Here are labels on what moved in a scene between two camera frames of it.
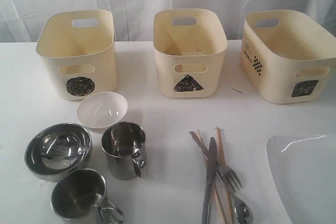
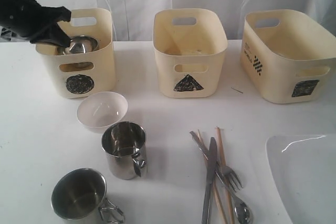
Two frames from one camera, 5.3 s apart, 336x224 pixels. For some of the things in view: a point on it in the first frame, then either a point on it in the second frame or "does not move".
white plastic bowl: (100, 110) does not move
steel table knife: (212, 165) does not move
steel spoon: (242, 213) does not move
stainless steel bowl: (58, 150) -> (80, 44)
